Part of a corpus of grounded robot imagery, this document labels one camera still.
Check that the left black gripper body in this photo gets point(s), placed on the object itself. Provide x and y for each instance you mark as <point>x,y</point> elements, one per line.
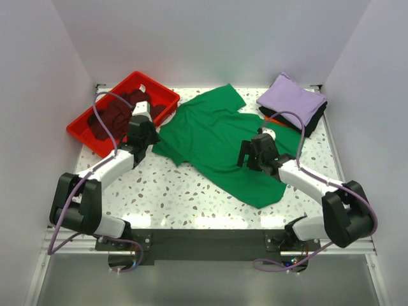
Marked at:
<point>152,137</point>

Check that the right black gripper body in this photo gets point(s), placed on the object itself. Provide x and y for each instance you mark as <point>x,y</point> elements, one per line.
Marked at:
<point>258,160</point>

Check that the green t shirt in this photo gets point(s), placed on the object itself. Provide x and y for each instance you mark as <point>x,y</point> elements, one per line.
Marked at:
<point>207,132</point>

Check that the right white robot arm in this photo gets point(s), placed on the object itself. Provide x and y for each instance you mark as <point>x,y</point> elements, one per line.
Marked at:
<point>347,215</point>

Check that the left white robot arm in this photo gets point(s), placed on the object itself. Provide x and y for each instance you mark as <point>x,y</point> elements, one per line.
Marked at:
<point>77,203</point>

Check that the dark red t shirt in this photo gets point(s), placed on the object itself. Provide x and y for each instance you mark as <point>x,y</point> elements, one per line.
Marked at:
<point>116,115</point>

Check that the folded orange t shirt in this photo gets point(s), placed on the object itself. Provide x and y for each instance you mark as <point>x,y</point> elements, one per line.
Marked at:
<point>273,121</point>

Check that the red plastic bin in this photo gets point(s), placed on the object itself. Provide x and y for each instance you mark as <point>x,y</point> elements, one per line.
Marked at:
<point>163,102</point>

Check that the white tag in bin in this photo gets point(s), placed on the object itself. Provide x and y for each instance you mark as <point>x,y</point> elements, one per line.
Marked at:
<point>141,87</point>

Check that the folded black t shirt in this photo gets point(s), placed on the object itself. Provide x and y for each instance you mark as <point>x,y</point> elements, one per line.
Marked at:
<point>309,128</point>

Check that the folded lilac t shirt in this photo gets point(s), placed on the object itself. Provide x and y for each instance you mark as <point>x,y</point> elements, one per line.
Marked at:
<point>286,95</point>

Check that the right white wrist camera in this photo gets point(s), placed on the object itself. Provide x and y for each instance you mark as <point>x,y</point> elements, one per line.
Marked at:
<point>266,130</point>

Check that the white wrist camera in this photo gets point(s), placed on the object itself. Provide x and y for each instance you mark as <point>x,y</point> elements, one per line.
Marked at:
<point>142,108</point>
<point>266,130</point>

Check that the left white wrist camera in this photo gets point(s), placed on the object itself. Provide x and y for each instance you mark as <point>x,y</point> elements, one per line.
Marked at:
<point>142,108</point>

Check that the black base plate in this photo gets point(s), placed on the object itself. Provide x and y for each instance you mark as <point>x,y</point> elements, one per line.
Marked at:
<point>217,244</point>

